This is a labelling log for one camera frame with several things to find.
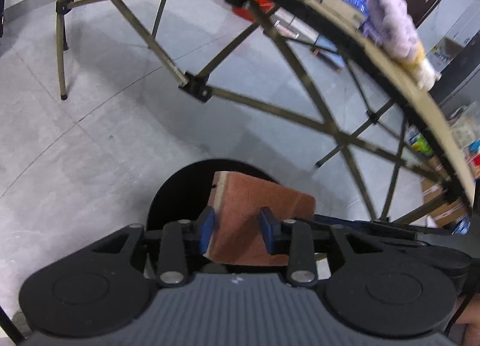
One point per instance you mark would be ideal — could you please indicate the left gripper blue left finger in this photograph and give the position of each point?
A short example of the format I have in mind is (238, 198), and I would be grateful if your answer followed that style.
(204, 227)

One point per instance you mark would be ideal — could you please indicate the white and yellow plush dog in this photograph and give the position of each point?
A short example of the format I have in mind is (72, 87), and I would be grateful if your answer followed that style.
(420, 68)

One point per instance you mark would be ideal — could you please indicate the folding table metal frame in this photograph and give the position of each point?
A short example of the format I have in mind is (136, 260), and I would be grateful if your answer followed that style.
(365, 143)

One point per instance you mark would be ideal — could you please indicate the fluffy lilac plush toy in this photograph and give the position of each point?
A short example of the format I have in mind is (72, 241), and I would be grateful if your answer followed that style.
(395, 27)

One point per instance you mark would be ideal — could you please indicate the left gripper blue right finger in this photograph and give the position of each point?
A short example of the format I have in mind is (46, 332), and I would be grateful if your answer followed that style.
(270, 229)

